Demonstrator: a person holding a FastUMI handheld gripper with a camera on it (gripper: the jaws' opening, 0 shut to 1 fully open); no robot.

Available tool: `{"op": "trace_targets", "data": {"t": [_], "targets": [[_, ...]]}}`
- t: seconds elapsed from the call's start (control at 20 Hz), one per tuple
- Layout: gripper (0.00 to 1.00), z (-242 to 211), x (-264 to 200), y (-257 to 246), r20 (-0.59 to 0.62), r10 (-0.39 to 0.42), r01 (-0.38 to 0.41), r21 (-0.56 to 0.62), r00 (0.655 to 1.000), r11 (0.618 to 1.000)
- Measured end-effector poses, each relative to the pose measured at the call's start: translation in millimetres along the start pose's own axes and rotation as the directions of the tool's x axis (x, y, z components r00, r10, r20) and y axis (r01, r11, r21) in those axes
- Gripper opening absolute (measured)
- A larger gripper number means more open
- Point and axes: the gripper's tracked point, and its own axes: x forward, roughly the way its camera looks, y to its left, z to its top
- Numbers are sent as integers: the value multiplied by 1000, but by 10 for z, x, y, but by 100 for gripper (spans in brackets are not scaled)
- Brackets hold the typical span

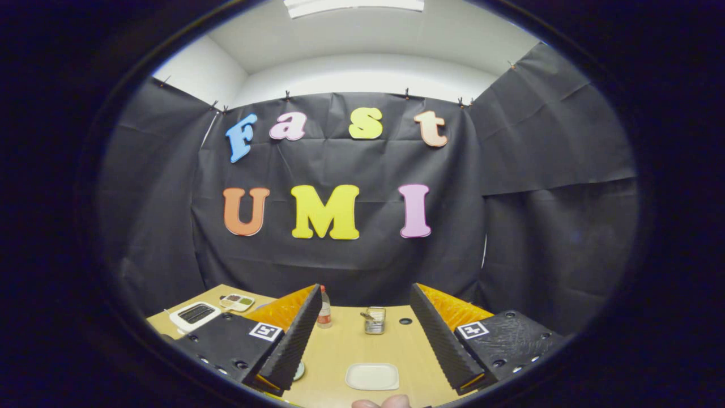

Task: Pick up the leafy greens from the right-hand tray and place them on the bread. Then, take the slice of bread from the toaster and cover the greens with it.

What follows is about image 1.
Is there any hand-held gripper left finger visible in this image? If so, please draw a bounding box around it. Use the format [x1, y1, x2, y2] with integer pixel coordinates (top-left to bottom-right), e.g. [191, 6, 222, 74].
[169, 283, 323, 397]

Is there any metal mesh utensil holder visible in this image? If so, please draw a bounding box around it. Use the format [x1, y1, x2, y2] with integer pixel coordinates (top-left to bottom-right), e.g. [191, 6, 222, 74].
[362, 306, 387, 335]

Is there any white toaster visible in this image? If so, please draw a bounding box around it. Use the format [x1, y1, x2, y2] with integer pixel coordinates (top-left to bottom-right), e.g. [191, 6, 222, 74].
[168, 301, 223, 334]

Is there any clear bottle with red cap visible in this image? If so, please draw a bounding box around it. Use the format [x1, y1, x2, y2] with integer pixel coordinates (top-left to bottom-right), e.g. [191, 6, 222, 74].
[316, 284, 333, 330]

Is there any ceiling light panel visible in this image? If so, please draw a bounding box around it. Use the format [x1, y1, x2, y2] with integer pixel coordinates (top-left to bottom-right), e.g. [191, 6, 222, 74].
[283, 0, 426, 19]

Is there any black backdrop cloth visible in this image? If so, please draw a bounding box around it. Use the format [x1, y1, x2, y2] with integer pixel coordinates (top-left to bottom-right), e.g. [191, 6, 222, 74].
[99, 42, 641, 338]

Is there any white divided seasoning tray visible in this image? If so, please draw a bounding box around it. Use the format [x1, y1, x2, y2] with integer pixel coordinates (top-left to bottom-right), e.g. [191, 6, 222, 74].
[219, 293, 256, 313]

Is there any small white square plate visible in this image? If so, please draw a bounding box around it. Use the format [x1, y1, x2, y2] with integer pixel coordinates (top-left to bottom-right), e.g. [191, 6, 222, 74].
[344, 362, 400, 392]

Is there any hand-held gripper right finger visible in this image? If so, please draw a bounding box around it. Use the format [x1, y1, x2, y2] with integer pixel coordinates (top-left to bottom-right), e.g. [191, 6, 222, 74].
[409, 282, 565, 397]

